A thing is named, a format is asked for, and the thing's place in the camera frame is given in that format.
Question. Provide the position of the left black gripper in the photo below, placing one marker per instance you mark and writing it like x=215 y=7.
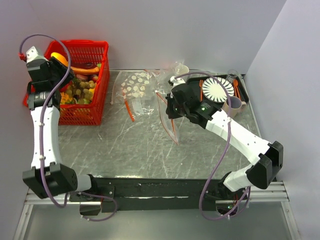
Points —
x=54 y=64

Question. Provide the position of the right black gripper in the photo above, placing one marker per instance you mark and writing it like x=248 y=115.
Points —
x=170 y=99

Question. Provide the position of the orange mango toy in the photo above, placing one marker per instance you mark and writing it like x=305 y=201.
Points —
x=60 y=58

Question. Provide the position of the clear zip bag orange zipper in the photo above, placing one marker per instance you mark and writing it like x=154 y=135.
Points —
x=168 y=124

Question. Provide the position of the brown longan bunch toy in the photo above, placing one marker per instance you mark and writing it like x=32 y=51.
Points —
x=82 y=91

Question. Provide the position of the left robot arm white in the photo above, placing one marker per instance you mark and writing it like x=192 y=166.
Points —
x=47 y=173

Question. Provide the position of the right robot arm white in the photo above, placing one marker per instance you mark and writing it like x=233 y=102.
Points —
x=265 y=158

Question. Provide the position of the crumpled clear plastic bag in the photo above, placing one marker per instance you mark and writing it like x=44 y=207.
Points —
x=163 y=74

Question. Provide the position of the polka dot zip bag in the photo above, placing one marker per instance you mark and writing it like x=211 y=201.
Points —
x=131 y=85

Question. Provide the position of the orange plastic fork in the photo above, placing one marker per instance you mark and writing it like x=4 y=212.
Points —
x=201 y=90

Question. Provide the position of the spiky yellow fruit toy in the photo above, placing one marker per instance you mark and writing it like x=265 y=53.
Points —
x=66 y=99

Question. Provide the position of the striped white plate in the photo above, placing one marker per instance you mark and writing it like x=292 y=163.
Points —
x=214 y=89

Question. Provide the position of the cream ceramic mug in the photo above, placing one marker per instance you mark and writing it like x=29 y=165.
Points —
x=181 y=69

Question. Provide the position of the red plastic basket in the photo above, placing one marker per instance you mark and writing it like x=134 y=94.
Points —
x=76 y=52

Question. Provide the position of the beige mug purple inside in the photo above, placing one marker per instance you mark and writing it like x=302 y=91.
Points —
x=233 y=107

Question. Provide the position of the orange plastic spoon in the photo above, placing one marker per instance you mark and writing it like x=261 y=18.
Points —
x=236 y=88

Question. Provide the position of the clear drinking glass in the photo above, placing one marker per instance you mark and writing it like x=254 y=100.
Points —
x=231 y=75

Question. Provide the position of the black serving tray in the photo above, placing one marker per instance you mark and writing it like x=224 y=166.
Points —
x=242 y=92

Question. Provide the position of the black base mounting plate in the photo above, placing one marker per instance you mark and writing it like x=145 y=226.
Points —
x=142 y=194

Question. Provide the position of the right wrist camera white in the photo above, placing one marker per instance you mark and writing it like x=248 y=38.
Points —
x=173 y=81

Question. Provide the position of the aluminium rail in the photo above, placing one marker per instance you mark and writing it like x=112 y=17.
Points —
x=276 y=192

